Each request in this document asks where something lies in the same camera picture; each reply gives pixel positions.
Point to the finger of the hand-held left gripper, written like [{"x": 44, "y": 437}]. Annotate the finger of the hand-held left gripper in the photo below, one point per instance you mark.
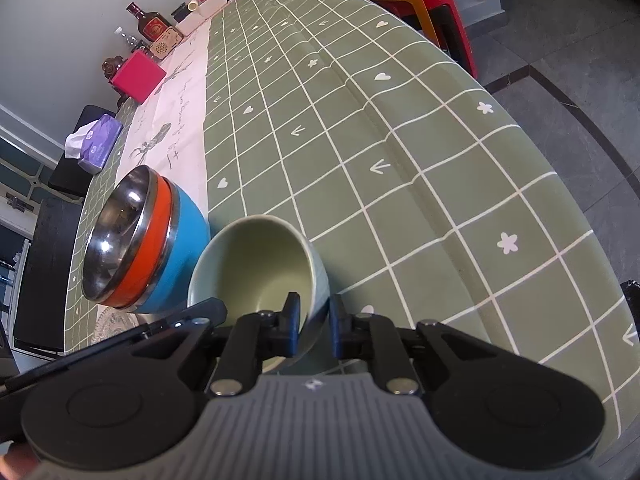
[{"x": 215, "y": 310}]

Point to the orange plastic stool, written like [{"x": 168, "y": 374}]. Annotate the orange plastic stool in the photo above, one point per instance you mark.
[{"x": 420, "y": 2}]

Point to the white table runner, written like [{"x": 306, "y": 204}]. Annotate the white table runner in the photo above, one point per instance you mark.
[{"x": 185, "y": 110}]

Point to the pink box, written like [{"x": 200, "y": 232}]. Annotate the pink box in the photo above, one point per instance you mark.
[{"x": 137, "y": 75}]

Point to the purple tissue pack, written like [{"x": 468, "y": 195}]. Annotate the purple tissue pack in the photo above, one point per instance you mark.
[{"x": 100, "y": 142}]

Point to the white box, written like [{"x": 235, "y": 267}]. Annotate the white box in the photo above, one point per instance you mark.
[
  {"x": 192, "y": 22},
  {"x": 217, "y": 2}
]

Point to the green ceramic bowl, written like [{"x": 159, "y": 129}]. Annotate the green ceramic bowl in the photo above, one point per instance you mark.
[{"x": 250, "y": 260}]

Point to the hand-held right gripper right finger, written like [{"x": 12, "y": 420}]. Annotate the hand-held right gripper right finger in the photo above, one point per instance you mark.
[{"x": 338, "y": 330}]

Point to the small yellow-lid jar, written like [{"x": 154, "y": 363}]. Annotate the small yellow-lid jar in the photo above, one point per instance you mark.
[{"x": 193, "y": 6}]

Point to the small wooden box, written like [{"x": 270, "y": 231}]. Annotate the small wooden box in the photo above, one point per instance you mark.
[{"x": 165, "y": 45}]

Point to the green checkered tablecloth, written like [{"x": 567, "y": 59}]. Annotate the green checkered tablecloth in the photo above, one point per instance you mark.
[{"x": 400, "y": 160}]

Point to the brown figurine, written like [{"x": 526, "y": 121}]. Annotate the brown figurine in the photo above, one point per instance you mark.
[{"x": 112, "y": 67}]

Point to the red plastic stool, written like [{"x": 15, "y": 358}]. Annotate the red plastic stool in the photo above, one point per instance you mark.
[{"x": 457, "y": 25}]

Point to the blue steel-lined bowl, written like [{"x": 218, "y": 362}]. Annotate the blue steel-lined bowl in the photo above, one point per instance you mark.
[{"x": 185, "y": 250}]

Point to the person's left hand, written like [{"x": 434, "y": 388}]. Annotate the person's left hand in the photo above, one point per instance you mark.
[{"x": 15, "y": 460}]

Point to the red-label liquor bottle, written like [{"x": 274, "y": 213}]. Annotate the red-label liquor bottle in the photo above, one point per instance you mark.
[{"x": 152, "y": 25}]

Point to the dark object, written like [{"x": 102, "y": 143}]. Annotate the dark object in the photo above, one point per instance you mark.
[{"x": 632, "y": 310}]

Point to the orange steel-lined bowl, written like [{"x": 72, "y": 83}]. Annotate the orange steel-lined bowl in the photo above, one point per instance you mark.
[{"x": 150, "y": 240}]

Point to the clear glass plate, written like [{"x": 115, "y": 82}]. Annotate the clear glass plate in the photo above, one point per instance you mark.
[{"x": 117, "y": 325}]

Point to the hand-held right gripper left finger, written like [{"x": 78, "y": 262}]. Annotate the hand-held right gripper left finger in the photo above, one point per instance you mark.
[{"x": 294, "y": 327}]

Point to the clear plastic bottle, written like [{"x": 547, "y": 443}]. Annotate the clear plastic bottle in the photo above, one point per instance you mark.
[{"x": 127, "y": 40}]

